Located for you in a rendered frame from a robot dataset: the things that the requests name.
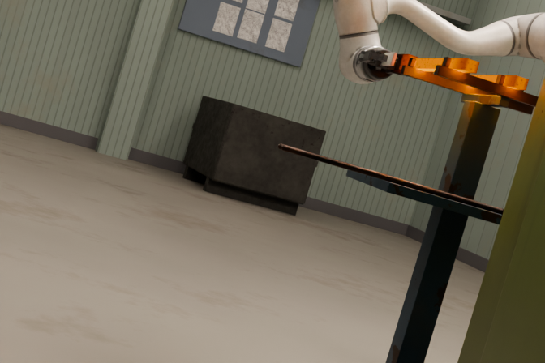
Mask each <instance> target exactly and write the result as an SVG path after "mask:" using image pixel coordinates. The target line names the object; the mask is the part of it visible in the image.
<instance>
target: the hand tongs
mask: <svg viewBox="0 0 545 363"><path fill-rule="evenodd" d="M278 148H279V149H280V150H282V151H285V152H289V153H293V154H295V155H299V156H303V157H306V158H309V159H313V160H318V161H320V162H323V163H326V164H331V165H334V166H337V167H340V168H343V169H348V170H351V171H354V172H356V173H361V174H365V175H367V176H371V177H375V178H379V179H381V180H385V181H387V182H392V183H395V184H398V185H401V186H406V187H409V188H412V189H415V190H420V191H423V192H426V193H428V194H433V195H437V196H440V197H443V198H446V199H451V200H453V201H457V202H459V203H464V204H467V205H471V206H473V207H478V208H482V209H484V210H487V211H492V212H495V213H498V214H501V215H503V212H504V209H503V208H499V207H494V206H492V205H489V204H485V203H481V202H478V201H475V200H472V199H468V198H464V197H461V196H458V195H455V194H450V193H448V192H444V191H442V190H437V189H434V188H431V187H428V186H423V185H420V184H417V183H414V182H411V181H407V180H403V179H400V178H397V177H393V176H389V175H387V174H383V173H379V172H376V171H373V170H370V169H365V168H362V167H359V166H356V165H353V164H348V163H346V162H342V161H339V160H334V159H332V158H328V157H326V156H321V155H318V154H315V153H312V152H307V151H304V150H301V149H298V148H296V147H291V146H287V145H285V144H282V143H280V144H279V145H278Z"/></svg>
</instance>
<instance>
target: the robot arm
mask: <svg viewBox="0 0 545 363"><path fill-rule="evenodd" d="M333 9H334V16H335V21H336V25H337V30H338V34H339V39H340V55H339V68H340V71H341V73H342V74H343V75H344V77H345V78H347V79H348V80H349V81H351V82H354V83H360V84H367V83H373V82H379V81H382V80H384V79H387V78H388V77H389V76H390V75H392V74H395V73H392V72H391V70H394V69H395V66H396V63H397V59H396V57H397V53H391V52H390V51H388V50H386V49H385V48H383V47H381V44H380V38H379V34H378V31H377V30H378V27H377V25H379V24H380V23H383V22H384V21H385V20H386V18H387V16H388V15H390V14H398V15H401V16H403V17H404V18H406V19H408V20H409V21H410V22H411V23H413V24H414V25H415V26H417V27H418V28H420V29H421V30H423V31H424V32H425V33H426V34H427V35H429V36H431V37H432V38H433V39H435V40H436V41H438V42H439V43H441V44H442V45H443V46H444V47H446V48H448V49H450V50H452V51H454V52H456V53H460V54H465V55H472V56H499V57H503V56H517V55H519V56H520V57H525V58H535V59H540V60H543V62H544V63H545V13H535V14H530V15H519V16H514V17H510V18H507V19H503V20H501V21H497V22H494V23H492V24H490V25H487V26H486V27H484V28H480V29H478V30H475V31H472V32H467V31H463V30H461V29H459V28H457V27H455V26H453V25H452V24H451V23H449V22H448V21H446V20H445V19H443V18H441V17H440V16H438V15H437V14H436V13H434V12H433V11H431V10H430V9H428V8H427V7H425V6H424V5H423V4H421V3H420V2H418V1H416V0H333Z"/></svg>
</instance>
